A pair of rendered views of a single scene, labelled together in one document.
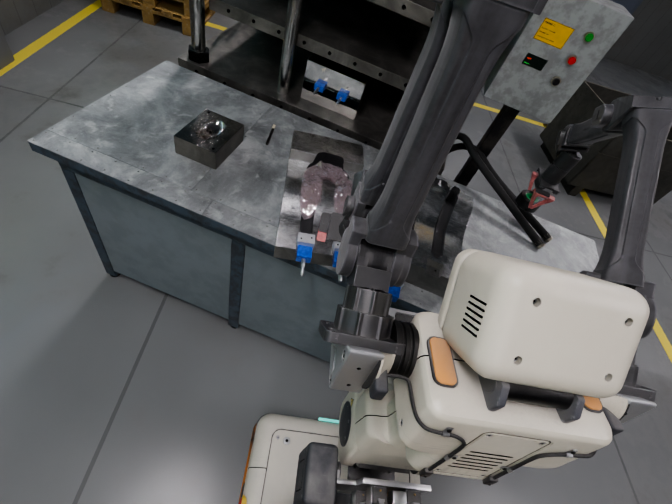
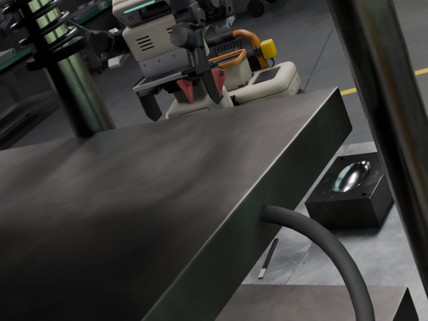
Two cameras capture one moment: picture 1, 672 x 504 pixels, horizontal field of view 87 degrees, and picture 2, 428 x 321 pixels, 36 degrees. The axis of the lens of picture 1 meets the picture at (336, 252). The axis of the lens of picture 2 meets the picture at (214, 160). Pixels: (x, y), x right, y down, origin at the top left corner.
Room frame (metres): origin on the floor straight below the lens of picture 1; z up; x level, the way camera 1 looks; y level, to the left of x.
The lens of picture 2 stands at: (2.12, 1.18, 1.50)
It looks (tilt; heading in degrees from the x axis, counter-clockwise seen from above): 20 degrees down; 220
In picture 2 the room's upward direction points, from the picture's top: 24 degrees counter-clockwise
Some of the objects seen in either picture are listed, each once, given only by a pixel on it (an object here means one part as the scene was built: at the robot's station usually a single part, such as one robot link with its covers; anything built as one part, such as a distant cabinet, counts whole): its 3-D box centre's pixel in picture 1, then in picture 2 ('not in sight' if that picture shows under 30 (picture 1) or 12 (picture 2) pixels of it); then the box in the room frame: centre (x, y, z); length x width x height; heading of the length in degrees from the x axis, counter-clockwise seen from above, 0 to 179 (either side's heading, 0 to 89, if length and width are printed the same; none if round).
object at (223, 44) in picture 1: (336, 83); not in sight; (1.86, 0.34, 0.75); 1.30 x 0.84 x 0.06; 89
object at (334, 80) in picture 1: (347, 70); not in sight; (1.78, 0.29, 0.87); 0.50 x 0.27 x 0.17; 179
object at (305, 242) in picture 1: (303, 256); not in sight; (0.62, 0.08, 0.85); 0.13 x 0.05 x 0.05; 17
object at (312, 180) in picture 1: (328, 186); not in sight; (0.89, 0.10, 0.90); 0.26 x 0.18 x 0.08; 17
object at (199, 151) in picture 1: (210, 138); (356, 188); (0.96, 0.56, 0.83); 0.20 x 0.15 x 0.07; 179
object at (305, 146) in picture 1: (323, 194); not in sight; (0.89, 0.11, 0.85); 0.50 x 0.26 x 0.11; 17
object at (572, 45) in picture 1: (473, 163); not in sight; (1.67, -0.47, 0.73); 0.30 x 0.22 x 1.47; 89
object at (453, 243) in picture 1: (427, 217); not in sight; (0.98, -0.25, 0.87); 0.50 x 0.26 x 0.14; 179
